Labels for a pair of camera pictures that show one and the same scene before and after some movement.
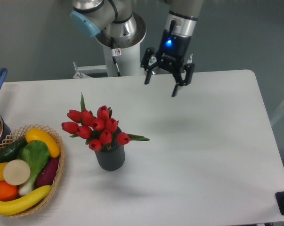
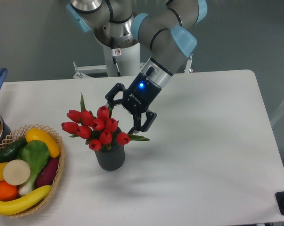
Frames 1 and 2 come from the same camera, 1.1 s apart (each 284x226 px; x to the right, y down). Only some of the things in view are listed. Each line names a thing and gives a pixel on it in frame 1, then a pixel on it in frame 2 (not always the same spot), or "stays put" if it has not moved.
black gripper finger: x=149 y=60 -> x=119 y=87
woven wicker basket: x=21 y=134 stays put
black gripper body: x=174 y=49 -> x=141 y=93
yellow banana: x=10 y=207 stays put
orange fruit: x=4 y=191 stays put
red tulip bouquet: x=98 y=130 stays put
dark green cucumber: x=9 y=153 stays put
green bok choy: x=36 y=154 stays put
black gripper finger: x=189 y=68 -> x=137 y=127
